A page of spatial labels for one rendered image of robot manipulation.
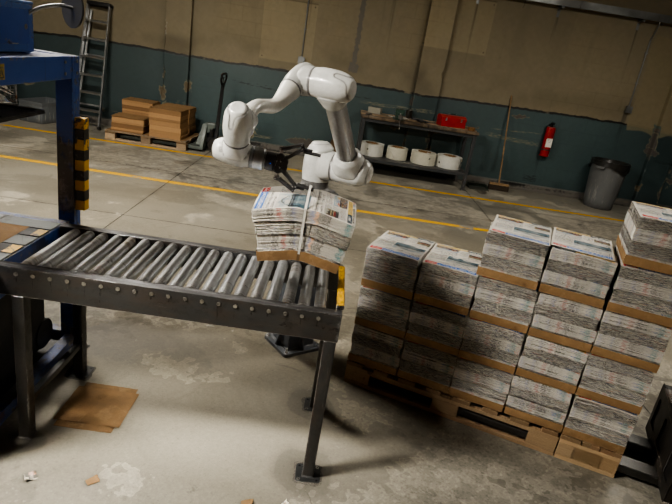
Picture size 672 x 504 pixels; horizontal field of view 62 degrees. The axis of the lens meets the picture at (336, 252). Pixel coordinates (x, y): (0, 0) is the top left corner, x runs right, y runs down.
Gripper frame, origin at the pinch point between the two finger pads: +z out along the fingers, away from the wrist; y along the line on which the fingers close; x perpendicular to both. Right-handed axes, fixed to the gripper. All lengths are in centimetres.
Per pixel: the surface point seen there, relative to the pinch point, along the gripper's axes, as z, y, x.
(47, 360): -107, 125, -7
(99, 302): -70, 63, 30
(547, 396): 136, 86, -11
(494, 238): 90, 19, -30
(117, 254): -75, 55, 2
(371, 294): 43, 70, -46
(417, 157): 142, 103, -641
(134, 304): -56, 60, 30
